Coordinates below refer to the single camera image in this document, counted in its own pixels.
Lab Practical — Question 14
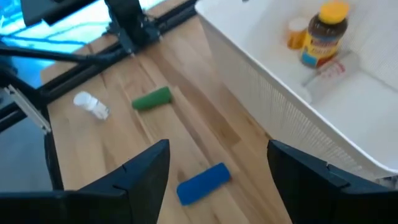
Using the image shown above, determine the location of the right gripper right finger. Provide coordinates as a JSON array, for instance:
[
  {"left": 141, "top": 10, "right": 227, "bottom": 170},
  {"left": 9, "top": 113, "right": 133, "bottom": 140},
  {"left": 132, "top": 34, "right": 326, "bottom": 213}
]
[{"left": 266, "top": 139, "right": 398, "bottom": 224}]

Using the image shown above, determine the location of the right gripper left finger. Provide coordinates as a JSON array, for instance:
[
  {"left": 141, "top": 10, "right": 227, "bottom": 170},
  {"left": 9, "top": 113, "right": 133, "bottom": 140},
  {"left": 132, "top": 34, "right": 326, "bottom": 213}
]
[{"left": 0, "top": 139, "right": 171, "bottom": 224}]

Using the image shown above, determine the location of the blue bandage roll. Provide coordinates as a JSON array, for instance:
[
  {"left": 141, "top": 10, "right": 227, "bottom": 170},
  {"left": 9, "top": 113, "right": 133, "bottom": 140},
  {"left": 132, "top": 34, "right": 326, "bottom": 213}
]
[{"left": 176, "top": 162, "right": 232, "bottom": 207}]

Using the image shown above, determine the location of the white plastic bottle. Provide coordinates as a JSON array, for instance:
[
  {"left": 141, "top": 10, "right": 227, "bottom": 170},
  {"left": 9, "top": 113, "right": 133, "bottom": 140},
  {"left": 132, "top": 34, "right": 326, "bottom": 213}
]
[{"left": 72, "top": 90, "right": 111, "bottom": 121}]

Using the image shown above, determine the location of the green bandage roll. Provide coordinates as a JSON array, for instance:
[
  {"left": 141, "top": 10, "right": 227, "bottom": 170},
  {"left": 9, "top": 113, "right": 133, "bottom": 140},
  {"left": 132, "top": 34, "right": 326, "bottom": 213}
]
[{"left": 131, "top": 86, "right": 173, "bottom": 111}]

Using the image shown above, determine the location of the white tube with red print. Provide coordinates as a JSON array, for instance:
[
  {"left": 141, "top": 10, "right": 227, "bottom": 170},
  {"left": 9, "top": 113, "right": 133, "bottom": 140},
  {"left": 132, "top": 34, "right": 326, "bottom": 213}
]
[{"left": 300, "top": 51, "right": 361, "bottom": 94}]

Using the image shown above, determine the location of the amber bottle with yellow cap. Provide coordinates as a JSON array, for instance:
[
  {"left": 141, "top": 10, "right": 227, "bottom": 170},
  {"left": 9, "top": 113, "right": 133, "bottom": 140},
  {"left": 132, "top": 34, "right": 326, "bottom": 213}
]
[{"left": 298, "top": 1, "right": 351, "bottom": 69}]

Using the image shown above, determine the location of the small orange pill bottle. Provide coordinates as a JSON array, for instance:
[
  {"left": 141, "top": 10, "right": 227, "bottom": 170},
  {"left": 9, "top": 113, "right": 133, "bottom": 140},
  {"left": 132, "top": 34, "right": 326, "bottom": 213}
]
[{"left": 286, "top": 17, "right": 310, "bottom": 50}]

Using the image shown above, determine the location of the white plastic basket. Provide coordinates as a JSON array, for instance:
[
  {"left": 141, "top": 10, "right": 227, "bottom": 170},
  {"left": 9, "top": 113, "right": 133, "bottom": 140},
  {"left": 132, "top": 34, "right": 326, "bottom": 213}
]
[{"left": 195, "top": 0, "right": 398, "bottom": 181}]

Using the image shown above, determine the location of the black desk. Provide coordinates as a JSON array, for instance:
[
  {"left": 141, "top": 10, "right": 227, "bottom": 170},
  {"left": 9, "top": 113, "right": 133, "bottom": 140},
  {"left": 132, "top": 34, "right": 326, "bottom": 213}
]
[{"left": 0, "top": 0, "right": 131, "bottom": 94}]

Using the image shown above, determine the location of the silver metal bracket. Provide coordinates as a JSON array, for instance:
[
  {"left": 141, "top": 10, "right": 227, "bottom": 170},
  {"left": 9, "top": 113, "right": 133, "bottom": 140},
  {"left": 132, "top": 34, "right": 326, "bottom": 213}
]
[{"left": 2, "top": 84, "right": 52, "bottom": 135}]

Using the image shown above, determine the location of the black aluminium table frame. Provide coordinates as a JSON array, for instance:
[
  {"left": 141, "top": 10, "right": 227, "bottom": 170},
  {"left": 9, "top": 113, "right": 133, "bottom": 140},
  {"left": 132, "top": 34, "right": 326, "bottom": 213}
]
[{"left": 0, "top": 0, "right": 200, "bottom": 190}]

